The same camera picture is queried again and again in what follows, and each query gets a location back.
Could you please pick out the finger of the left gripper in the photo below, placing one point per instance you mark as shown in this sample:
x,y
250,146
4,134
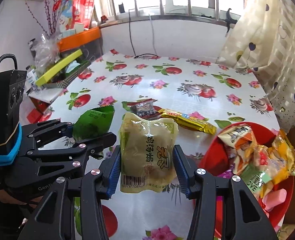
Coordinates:
x,y
66,161
34,136

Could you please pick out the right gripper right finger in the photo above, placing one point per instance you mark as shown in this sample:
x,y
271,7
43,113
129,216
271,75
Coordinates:
x,y
242,216

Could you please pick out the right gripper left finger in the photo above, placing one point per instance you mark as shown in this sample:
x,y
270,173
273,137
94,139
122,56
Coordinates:
x,y
53,218

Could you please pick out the green snack packet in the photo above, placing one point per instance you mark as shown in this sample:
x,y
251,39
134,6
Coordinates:
x,y
93,123

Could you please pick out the pink jelly cup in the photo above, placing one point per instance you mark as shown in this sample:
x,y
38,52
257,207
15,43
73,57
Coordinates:
x,y
273,199

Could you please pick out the pale yellow-green food pouch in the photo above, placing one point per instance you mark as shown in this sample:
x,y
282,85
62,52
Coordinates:
x,y
146,153

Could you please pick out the purple snack packet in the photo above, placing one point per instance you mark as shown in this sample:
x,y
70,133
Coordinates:
x,y
227,174

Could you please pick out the clear green-label snack bag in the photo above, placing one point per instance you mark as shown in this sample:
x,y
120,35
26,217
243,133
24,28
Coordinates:
x,y
254,178

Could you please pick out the person's left hand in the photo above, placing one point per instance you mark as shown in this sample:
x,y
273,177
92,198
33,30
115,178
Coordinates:
x,y
8,199

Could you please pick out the yellow-green flat box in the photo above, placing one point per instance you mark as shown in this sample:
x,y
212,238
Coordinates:
x,y
58,67

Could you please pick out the floral fruit tablecloth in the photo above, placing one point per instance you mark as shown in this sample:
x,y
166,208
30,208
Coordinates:
x,y
204,90

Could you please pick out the white small bottle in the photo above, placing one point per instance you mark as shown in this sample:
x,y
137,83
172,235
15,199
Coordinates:
x,y
31,77

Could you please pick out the red plastic basket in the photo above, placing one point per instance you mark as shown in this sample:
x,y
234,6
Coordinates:
x,y
216,162

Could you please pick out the dark plum candy packet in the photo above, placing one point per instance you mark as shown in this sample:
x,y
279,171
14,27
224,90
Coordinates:
x,y
145,109

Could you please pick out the yellow orange snack bag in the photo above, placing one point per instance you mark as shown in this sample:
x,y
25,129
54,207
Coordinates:
x,y
275,164

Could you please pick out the white orange chip bag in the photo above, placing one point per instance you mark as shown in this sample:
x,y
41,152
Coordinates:
x,y
240,142

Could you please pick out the crumpled clear plastic bag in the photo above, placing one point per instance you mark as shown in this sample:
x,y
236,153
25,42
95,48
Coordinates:
x,y
46,54

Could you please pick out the black striped storage box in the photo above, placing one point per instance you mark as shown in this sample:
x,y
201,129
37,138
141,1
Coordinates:
x,y
73,63

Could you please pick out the orange plastic tray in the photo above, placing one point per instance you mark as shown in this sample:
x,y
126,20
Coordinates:
x,y
79,39

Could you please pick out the gold wrapped snack bar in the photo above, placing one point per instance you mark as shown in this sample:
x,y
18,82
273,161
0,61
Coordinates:
x,y
189,122

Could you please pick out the purple dried flower branches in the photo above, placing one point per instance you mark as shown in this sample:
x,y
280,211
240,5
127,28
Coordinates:
x,y
51,16

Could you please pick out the red gift bag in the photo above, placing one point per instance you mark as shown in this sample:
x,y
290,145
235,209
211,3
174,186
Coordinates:
x,y
72,13

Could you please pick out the beige patterned curtain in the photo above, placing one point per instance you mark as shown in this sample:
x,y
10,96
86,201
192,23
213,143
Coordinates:
x,y
263,40

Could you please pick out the black camera box blue band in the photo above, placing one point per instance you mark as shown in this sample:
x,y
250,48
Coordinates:
x,y
12,84

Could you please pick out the black window handle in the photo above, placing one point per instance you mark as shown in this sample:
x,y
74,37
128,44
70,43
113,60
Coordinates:
x,y
229,20

